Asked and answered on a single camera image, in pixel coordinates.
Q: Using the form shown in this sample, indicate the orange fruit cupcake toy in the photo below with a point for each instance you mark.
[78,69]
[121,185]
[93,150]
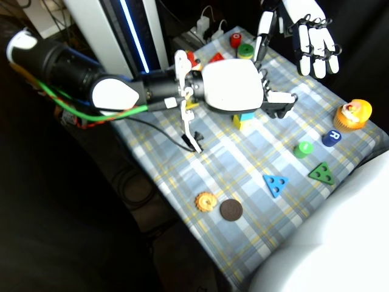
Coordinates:
[355,118]

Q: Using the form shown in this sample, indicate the brown sandwich cookie toy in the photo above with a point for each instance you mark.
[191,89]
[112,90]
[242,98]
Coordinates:
[231,210]

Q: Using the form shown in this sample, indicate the blue triangle block with holes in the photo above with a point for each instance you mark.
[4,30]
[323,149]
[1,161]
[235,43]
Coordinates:
[276,184]

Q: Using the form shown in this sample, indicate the white rounded cover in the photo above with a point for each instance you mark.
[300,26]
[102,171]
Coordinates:
[334,243]

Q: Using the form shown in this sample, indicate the white power adapter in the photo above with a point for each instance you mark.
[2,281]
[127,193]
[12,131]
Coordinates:
[203,24]
[220,30]

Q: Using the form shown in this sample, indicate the yellow triangle block with holes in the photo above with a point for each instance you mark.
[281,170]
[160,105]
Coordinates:
[192,106]

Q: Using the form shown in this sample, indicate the white column with blue light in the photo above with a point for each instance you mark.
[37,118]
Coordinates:
[91,30]

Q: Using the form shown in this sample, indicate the blue plaid tablecloth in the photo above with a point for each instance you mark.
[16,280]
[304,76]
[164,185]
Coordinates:
[243,158]

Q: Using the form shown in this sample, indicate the red triangle block with holes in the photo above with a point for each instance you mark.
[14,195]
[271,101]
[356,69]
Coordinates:
[217,58]

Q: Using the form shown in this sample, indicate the red cylinder with white letter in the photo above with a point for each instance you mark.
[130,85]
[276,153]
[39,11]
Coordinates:
[234,44]

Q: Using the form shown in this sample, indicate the yellow flower biscuit toy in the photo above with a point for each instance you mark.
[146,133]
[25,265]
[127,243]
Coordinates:
[202,205]

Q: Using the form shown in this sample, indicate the green cylinder block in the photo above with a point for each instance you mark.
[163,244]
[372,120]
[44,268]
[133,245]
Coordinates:
[301,152]

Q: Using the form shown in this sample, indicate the yellow cube block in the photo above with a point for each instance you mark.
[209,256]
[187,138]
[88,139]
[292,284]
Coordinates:
[241,124]

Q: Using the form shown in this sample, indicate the blue cylinder with letter R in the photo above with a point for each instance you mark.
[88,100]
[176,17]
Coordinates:
[329,141]

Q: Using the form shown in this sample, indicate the teal cube with letter K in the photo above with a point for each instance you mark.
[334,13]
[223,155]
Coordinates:
[247,117]

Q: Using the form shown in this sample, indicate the strawberry tart toy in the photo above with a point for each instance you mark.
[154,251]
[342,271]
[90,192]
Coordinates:
[192,57]

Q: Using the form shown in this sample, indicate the green triangle block with holes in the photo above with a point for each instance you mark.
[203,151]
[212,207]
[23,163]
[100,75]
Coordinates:
[322,179]

